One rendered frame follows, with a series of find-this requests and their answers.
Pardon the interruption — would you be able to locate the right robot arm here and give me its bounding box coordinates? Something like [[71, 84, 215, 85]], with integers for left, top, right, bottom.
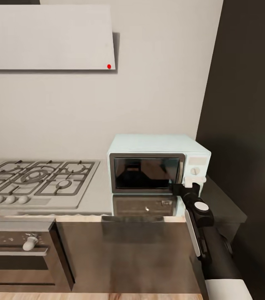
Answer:
[[169, 176, 253, 300]]

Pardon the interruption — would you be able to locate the microwave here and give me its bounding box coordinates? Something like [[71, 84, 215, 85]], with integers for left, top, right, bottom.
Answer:
[[107, 134, 211, 194]]

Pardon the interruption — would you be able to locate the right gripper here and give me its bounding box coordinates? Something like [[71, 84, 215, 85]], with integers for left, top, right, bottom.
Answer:
[[169, 180, 200, 202]]

